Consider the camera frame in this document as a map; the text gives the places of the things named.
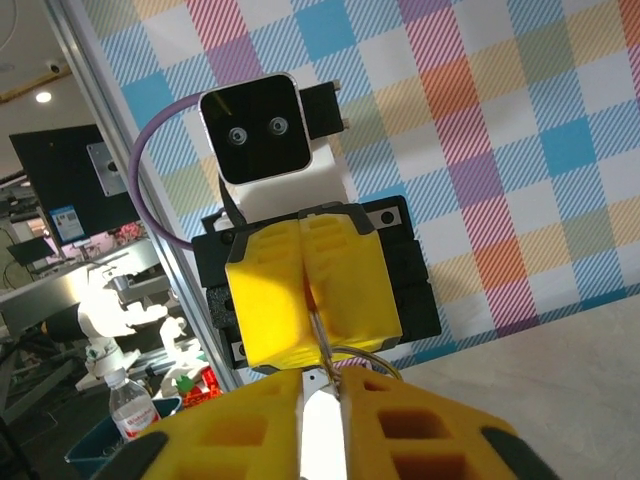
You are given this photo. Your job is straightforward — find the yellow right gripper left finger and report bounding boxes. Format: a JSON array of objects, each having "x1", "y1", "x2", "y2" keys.
[{"x1": 94, "y1": 369, "x2": 306, "y2": 480}]

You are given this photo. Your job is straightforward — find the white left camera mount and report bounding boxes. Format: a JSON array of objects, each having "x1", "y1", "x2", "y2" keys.
[{"x1": 222, "y1": 139, "x2": 351, "y2": 221}]

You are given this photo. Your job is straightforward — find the clear plastic water bottle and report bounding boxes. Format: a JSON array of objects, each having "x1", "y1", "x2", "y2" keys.
[{"x1": 107, "y1": 367, "x2": 162, "y2": 444}]

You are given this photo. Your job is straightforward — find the red green toy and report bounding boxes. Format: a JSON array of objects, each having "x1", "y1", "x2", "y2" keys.
[{"x1": 174, "y1": 367, "x2": 224, "y2": 409}]

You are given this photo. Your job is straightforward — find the black monitor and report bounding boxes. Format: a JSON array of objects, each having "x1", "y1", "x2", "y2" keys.
[{"x1": 8, "y1": 123, "x2": 142, "y2": 247}]

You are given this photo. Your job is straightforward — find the teal plastic bin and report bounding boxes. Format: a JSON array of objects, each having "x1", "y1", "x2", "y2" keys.
[{"x1": 63, "y1": 397, "x2": 182, "y2": 480}]

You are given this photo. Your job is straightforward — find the aluminium frame post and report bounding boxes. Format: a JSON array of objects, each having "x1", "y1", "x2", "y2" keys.
[{"x1": 43, "y1": 0, "x2": 244, "y2": 394}]

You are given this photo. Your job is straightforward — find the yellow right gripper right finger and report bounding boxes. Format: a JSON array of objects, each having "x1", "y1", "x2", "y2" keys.
[{"x1": 341, "y1": 367, "x2": 561, "y2": 480}]

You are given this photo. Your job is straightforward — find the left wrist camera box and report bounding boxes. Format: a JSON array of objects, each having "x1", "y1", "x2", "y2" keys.
[{"x1": 198, "y1": 72, "x2": 314, "y2": 187}]

